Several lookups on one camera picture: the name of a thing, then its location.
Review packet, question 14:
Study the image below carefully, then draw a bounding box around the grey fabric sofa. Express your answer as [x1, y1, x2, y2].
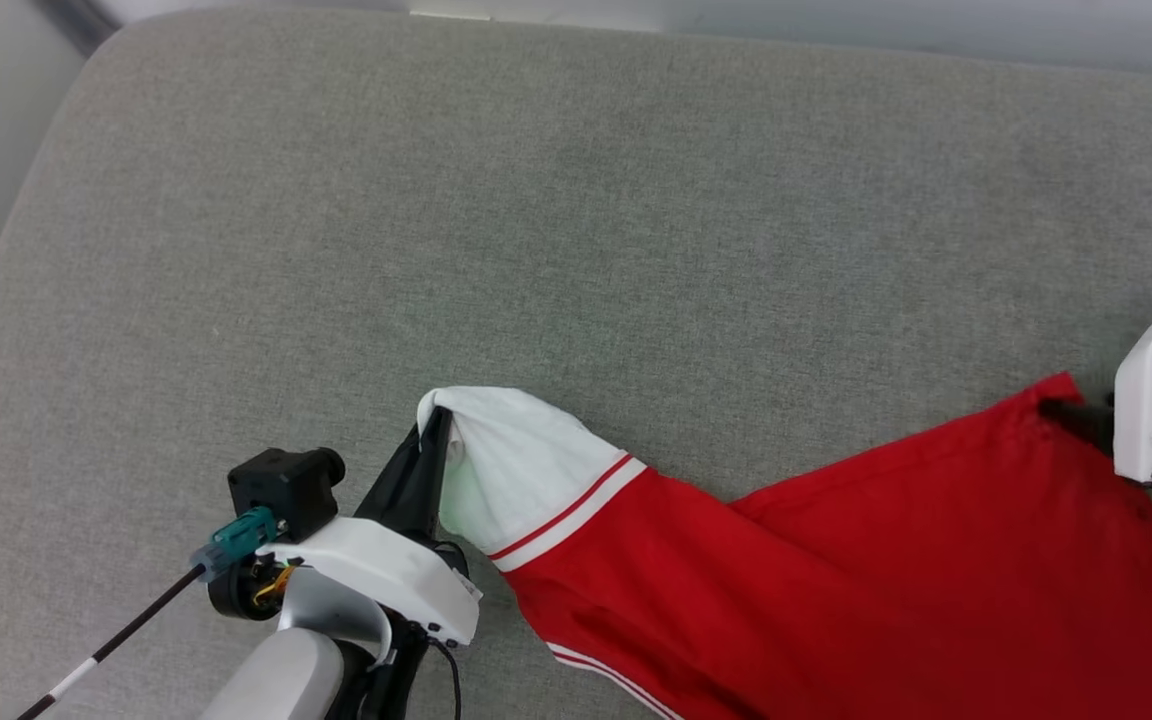
[0, 5, 1152, 720]

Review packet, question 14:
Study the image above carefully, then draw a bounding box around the red basketball jersey garment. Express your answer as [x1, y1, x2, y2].
[417, 372, 1152, 720]

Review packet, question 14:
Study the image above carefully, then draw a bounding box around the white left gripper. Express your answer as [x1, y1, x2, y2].
[257, 407, 483, 647]

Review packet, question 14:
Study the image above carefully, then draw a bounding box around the left teal connector black cable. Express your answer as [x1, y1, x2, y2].
[16, 506, 283, 720]

